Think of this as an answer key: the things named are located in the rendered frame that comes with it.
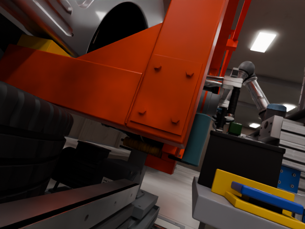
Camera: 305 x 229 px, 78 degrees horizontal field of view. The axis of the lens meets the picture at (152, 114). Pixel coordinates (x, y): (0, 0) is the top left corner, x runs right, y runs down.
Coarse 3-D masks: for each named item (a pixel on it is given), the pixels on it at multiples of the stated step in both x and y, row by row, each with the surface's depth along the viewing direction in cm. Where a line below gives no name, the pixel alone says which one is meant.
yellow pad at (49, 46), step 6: (24, 36) 67; (30, 36) 67; (18, 42) 67; (24, 42) 67; (30, 42) 66; (36, 42) 66; (42, 42) 65; (48, 42) 64; (54, 42) 66; (36, 48) 65; (42, 48) 64; (48, 48) 64; (54, 48) 66; (60, 48) 69; (60, 54) 69; (66, 54) 72
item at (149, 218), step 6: (150, 210) 115; (156, 210) 119; (132, 216) 86; (144, 216) 101; (150, 216) 104; (156, 216) 114; (132, 222) 83; (138, 222) 91; (144, 222) 93; (150, 222) 95; (132, 228) 82; (138, 228) 84; (144, 228) 81; (150, 228) 102
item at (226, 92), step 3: (231, 72) 94; (234, 72) 92; (237, 72) 92; (231, 75) 93; (234, 75) 92; (237, 75) 91; (225, 90) 111; (228, 90) 110; (222, 93) 122; (225, 93) 115; (228, 93) 113; (222, 96) 121; (225, 96) 119; (222, 99) 125; (225, 99) 124
